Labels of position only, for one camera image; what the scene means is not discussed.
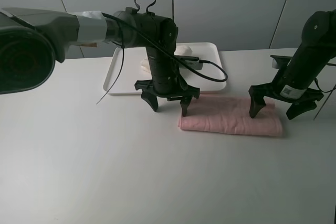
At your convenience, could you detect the cream white towel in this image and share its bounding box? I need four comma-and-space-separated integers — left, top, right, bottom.
141, 45, 193, 73

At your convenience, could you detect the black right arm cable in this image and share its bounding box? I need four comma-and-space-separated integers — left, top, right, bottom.
313, 62, 336, 121

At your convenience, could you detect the pink towel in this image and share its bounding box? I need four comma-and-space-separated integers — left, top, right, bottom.
178, 94, 283, 137

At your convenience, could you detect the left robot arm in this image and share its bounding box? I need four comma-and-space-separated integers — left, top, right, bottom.
1, 5, 200, 114

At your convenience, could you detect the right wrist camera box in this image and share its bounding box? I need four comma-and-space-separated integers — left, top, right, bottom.
270, 55, 292, 69

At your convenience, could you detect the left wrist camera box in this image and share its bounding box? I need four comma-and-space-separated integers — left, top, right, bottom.
175, 55, 203, 70

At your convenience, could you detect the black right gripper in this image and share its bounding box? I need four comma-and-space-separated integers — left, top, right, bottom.
248, 83, 323, 120

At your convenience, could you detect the white plastic tray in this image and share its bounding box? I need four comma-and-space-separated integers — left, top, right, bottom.
102, 41, 227, 96

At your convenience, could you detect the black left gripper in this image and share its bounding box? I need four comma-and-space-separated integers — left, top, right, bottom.
134, 80, 200, 116

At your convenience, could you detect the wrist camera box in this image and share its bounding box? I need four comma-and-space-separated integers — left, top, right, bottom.
270, 55, 292, 69
175, 55, 203, 70

